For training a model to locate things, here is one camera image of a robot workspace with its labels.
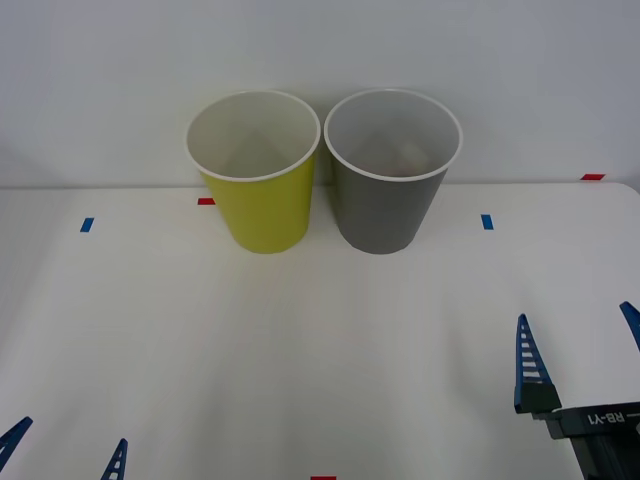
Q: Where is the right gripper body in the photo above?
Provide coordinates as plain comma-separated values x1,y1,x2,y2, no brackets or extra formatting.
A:
547,400,640,480

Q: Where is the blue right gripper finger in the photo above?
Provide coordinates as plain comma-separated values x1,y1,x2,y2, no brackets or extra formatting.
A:
513,313,563,421
619,300,640,347

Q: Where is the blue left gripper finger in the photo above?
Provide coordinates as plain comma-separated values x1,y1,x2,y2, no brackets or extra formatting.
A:
0,416,34,462
100,438,129,480

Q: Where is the grey plastic waste bin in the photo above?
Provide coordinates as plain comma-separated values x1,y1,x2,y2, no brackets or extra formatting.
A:
323,88,464,255

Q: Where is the yellow-green plastic waste bin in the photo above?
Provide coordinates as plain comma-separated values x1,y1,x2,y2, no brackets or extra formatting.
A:
185,89,322,255

